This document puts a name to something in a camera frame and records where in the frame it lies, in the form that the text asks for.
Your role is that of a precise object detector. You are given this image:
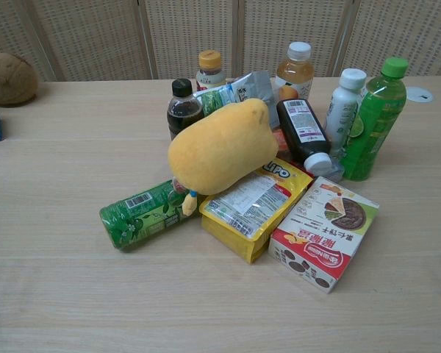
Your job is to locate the dark cola bottle black cap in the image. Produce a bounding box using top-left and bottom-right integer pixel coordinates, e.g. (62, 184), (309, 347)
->
(166, 78), (206, 141)

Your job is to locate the red white cookie box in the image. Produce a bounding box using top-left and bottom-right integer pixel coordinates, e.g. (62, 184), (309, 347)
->
(268, 176), (381, 295)

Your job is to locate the white lime drink bottle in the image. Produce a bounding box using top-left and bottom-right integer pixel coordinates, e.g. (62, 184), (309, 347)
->
(324, 68), (369, 160)

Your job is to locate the orange juice bottle white cap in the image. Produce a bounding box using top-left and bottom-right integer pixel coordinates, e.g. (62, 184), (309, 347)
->
(274, 40), (316, 103)

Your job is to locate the green bottle green cap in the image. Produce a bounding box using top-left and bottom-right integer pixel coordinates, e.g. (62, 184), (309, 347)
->
(339, 57), (409, 182)

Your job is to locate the woven folding screen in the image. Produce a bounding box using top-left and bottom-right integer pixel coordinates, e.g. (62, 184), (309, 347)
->
(0, 0), (441, 82)

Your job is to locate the silver green snack bag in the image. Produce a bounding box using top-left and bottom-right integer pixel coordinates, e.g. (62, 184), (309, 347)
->
(192, 70), (277, 119)

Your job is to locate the bottle with gold cap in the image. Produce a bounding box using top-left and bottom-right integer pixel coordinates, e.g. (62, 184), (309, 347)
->
(195, 49), (228, 92)

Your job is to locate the red orange snack packet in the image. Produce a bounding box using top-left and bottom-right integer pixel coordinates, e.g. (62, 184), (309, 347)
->
(270, 127), (292, 157)

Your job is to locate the yellow mango plush toy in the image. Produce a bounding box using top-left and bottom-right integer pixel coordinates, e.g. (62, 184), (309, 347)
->
(167, 97), (280, 216)

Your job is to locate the white table cable grommet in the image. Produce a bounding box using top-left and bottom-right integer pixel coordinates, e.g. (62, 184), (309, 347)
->
(405, 86), (436, 104)

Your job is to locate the yellow Lipo snack bag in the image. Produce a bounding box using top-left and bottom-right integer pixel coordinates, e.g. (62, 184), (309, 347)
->
(198, 157), (314, 265)

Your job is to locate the dark juice bottle white cap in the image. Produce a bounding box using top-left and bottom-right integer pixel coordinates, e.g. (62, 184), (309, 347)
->
(276, 98), (334, 174)

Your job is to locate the brown plush toy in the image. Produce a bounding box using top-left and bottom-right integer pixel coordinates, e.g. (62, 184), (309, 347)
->
(0, 41), (40, 107)

